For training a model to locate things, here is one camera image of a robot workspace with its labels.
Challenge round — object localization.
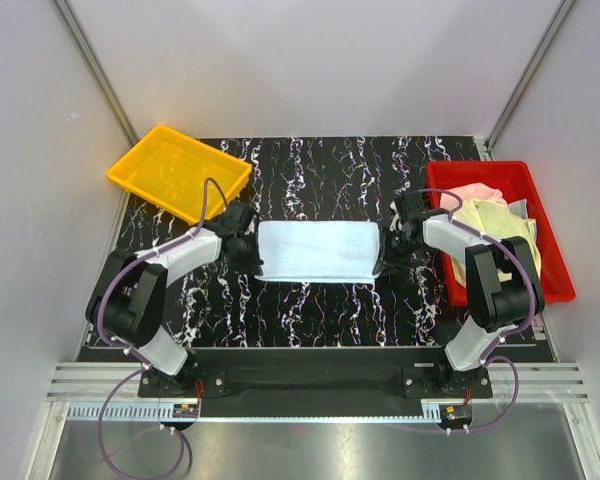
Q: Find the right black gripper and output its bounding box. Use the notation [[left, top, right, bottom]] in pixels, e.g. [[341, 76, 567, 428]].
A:
[[372, 227, 422, 277]]

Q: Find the light blue towel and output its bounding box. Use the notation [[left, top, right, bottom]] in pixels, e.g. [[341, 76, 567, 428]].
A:
[[257, 220, 380, 284]]

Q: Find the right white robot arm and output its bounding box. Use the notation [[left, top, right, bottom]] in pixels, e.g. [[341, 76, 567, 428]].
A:
[[373, 189, 545, 397]]

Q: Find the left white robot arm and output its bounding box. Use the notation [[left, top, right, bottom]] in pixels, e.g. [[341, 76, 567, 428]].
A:
[[85, 200, 263, 396]]

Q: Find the black marble pattern mat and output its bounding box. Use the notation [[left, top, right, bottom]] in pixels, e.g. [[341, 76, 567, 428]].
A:
[[77, 135, 561, 362]]

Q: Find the pale yellow towel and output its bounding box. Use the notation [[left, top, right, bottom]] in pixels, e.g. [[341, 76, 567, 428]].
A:
[[453, 197, 542, 275]]

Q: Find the yellow plastic tray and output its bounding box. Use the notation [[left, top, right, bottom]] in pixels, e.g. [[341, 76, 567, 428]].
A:
[[107, 125, 252, 224]]

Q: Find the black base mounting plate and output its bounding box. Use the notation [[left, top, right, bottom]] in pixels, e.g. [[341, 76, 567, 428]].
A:
[[138, 347, 493, 420]]

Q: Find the red plastic bin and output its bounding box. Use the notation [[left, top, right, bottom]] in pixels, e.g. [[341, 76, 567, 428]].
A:
[[426, 161, 575, 304]]

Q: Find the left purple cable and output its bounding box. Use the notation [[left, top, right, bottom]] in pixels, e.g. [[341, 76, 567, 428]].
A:
[[93, 176, 231, 479]]

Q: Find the purple cable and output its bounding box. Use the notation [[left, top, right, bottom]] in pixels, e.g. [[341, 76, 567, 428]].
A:
[[414, 187, 544, 434], [93, 176, 231, 479]]

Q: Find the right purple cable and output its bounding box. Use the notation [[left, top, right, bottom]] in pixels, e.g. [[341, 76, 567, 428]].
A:
[[414, 187, 544, 434]]

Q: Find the slotted white cable duct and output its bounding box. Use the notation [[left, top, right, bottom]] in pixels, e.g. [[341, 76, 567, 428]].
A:
[[67, 402, 200, 423]]

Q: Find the right aluminium frame post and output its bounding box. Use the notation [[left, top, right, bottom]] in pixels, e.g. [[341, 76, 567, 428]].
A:
[[483, 0, 579, 160]]

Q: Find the aluminium frame post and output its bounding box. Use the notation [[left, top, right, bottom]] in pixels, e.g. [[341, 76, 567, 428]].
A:
[[483, 0, 579, 160], [51, 0, 139, 147]]

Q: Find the left aluminium frame post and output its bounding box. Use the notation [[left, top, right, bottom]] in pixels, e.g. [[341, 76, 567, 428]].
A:
[[51, 0, 139, 147]]

